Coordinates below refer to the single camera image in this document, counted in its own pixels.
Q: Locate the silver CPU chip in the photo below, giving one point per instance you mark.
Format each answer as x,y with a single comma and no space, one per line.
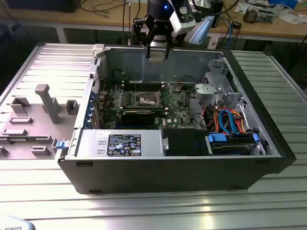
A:
157,57

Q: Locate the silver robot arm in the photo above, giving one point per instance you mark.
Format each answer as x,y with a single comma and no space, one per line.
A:
204,26

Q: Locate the black graphics card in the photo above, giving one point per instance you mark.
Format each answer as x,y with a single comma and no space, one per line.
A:
138,118

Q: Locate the small open metal drive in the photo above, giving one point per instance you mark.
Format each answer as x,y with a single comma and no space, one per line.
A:
266,16

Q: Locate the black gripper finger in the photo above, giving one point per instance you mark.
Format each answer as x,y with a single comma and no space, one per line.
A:
169,42
140,28

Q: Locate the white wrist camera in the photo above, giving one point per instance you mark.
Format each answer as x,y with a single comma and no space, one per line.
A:
182,22

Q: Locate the black RAM slot bank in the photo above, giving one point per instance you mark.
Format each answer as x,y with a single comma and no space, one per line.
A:
144,86
134,109

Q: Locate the white paper sheets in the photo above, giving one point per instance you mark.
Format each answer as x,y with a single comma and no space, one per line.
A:
291,19

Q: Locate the pale teach pendant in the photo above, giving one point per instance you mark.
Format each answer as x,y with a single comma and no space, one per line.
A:
14,225

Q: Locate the wooden workbench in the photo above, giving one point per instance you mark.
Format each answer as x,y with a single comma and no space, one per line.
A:
72,18

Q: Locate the silver power supply unit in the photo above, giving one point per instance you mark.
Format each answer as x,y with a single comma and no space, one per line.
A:
148,143

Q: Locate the black open PC case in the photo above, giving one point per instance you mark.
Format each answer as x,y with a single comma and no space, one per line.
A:
156,175

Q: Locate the small black power adapter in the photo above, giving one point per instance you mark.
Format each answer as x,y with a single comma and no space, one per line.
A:
236,25

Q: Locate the blue plastic latch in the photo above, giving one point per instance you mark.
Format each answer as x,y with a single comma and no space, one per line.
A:
61,145

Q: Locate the round coin battery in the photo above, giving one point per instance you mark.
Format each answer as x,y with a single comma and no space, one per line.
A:
177,89

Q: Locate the copper finned cooler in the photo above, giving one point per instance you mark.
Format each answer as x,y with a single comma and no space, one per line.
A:
250,15

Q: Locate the black equipment box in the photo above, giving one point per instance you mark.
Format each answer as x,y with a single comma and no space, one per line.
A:
40,6

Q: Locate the green motherboard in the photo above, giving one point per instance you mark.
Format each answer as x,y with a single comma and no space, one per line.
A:
177,112

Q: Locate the silver metal drive cage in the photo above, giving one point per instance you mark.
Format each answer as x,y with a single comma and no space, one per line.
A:
208,92

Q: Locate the grey parts rack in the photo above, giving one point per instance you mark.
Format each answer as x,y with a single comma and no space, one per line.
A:
36,124

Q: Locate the CPU socket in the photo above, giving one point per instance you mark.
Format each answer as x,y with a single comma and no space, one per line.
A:
146,100

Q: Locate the hard disk in blue carrier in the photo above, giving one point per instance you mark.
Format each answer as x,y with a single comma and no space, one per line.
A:
230,149

